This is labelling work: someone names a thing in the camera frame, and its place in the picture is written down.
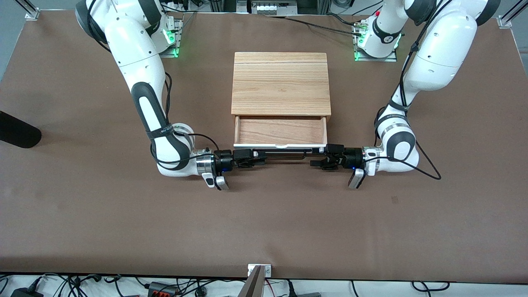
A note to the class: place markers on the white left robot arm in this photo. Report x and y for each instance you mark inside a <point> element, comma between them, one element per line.
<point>441,53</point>

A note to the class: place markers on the small metal bracket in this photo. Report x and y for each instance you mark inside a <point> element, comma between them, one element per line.
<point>268,270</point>

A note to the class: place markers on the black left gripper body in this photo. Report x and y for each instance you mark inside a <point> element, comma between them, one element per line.
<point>352,157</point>

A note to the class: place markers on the wooden drawer cabinet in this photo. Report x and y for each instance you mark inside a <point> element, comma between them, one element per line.
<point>280,86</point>

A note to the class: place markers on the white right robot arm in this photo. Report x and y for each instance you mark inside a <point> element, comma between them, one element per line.
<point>132,49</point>

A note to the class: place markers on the grey camera mount bar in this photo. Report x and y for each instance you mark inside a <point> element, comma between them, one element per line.
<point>252,286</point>

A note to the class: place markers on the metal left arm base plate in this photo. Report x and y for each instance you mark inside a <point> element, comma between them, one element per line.
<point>390,59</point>

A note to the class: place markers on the white power strip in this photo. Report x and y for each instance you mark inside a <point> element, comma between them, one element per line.
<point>272,7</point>

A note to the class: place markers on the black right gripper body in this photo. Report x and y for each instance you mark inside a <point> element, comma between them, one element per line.
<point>225,159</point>

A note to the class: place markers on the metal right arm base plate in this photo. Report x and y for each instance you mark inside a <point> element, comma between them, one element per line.
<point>178,35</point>

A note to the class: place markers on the black adapter with red connectors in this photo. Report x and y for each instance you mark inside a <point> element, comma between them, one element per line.
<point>163,290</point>

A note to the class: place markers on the black rounded object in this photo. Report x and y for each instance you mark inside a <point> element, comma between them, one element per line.
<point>18,132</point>

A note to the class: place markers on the aluminium frame post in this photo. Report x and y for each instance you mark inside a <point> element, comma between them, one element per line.
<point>509,17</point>
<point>29,11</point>

